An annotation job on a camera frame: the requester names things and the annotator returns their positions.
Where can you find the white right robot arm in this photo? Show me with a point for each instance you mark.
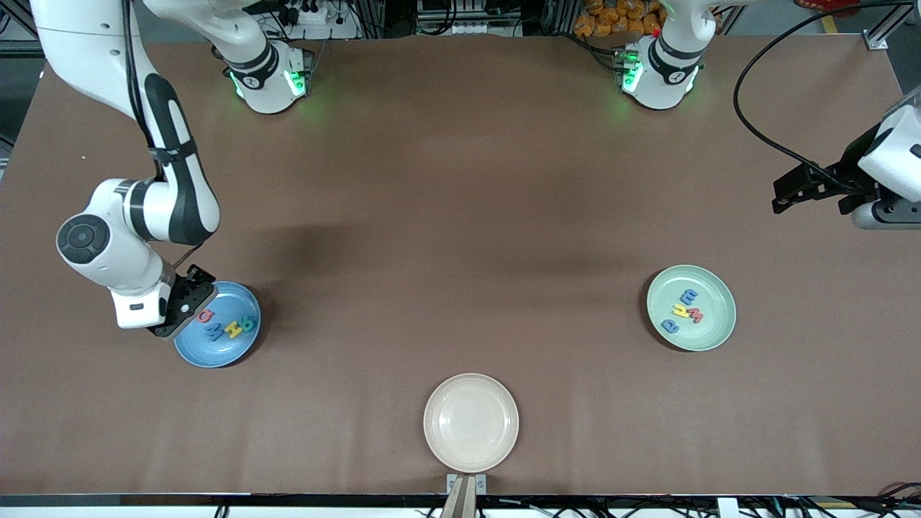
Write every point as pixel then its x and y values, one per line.
pixel 93 43

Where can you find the red lowercase letter m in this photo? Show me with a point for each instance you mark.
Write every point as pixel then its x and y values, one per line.
pixel 696 316

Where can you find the brown table mat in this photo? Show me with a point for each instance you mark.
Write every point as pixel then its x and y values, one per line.
pixel 504 216

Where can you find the red shoe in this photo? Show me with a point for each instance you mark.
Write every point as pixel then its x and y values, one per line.
pixel 827 6

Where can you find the red uppercase letter G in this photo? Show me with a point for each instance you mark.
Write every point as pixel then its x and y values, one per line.
pixel 207 316

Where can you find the white control box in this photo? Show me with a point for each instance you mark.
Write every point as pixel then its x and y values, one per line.
pixel 468 27

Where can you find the green plate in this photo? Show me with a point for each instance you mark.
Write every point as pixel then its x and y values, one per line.
pixel 709 334

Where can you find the orange snack bags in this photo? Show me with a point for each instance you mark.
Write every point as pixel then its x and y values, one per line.
pixel 611 21

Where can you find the blue lowercase letter m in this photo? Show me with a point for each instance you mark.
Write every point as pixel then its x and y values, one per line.
pixel 689 296

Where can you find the blue uppercase letter M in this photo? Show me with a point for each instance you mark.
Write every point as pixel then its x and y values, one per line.
pixel 214 332

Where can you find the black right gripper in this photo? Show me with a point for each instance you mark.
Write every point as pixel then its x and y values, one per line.
pixel 188 289

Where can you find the yellow uppercase letter H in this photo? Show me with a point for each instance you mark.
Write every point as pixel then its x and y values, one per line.
pixel 232 330

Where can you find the white power strip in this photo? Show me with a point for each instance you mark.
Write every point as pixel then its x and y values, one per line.
pixel 338 29

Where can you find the silver camera mount bracket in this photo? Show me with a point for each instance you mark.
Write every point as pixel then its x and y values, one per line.
pixel 466 483

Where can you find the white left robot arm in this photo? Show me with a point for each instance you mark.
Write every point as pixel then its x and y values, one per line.
pixel 665 72

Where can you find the blue plate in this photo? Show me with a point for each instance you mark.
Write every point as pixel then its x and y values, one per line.
pixel 230 349

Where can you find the aluminium frame profile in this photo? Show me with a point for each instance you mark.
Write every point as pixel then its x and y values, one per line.
pixel 876 41
pixel 21 43

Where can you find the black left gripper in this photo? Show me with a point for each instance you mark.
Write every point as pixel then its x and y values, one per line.
pixel 855 167

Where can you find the teal uppercase letter R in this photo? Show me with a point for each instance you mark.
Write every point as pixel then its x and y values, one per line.
pixel 247 324

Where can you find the blue lowercase letter a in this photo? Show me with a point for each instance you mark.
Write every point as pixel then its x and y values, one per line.
pixel 665 327

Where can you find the beige plate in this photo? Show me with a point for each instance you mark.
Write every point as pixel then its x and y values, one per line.
pixel 471 423

